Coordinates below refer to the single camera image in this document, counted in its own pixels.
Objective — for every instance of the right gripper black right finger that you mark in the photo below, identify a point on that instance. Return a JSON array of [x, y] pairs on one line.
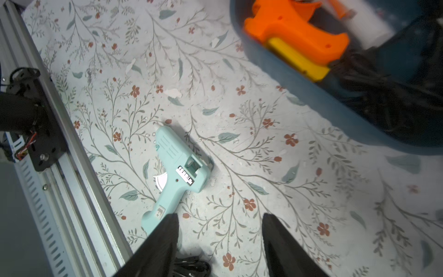
[[284, 255]]

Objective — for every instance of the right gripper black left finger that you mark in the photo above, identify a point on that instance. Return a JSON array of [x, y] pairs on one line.
[[155, 257]]

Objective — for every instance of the orange hot glue gun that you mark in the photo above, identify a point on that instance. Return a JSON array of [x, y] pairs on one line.
[[289, 21]]

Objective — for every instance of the white hot glue gun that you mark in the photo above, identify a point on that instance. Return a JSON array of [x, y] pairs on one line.
[[363, 22]]

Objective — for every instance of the yellow hot glue gun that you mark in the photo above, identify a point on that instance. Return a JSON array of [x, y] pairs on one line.
[[296, 60]]

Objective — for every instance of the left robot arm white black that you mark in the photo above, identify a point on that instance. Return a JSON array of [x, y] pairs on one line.
[[20, 114]]

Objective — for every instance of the mint green hot glue gun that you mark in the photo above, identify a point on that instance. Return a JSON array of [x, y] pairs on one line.
[[185, 171]]

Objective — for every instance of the teal plastic storage box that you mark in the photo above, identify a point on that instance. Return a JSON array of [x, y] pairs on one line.
[[352, 124]]

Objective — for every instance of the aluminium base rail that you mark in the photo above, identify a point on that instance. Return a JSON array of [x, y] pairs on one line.
[[80, 234]]

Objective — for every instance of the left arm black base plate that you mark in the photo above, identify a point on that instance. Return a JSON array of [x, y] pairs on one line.
[[46, 144]]

